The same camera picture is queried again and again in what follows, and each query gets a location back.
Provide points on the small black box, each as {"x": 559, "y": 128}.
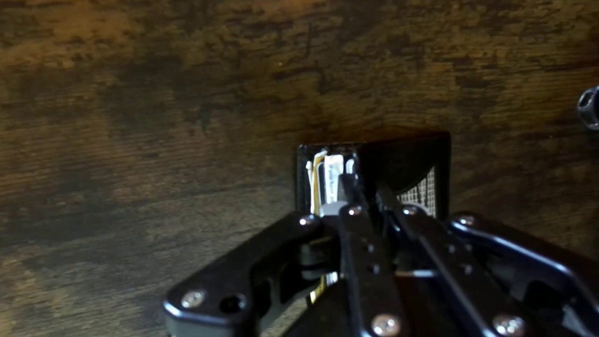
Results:
{"x": 405, "y": 161}

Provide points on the black backpack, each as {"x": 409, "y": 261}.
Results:
{"x": 590, "y": 107}

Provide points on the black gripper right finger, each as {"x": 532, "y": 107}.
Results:
{"x": 499, "y": 281}

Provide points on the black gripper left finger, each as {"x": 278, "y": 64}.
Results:
{"x": 263, "y": 281}

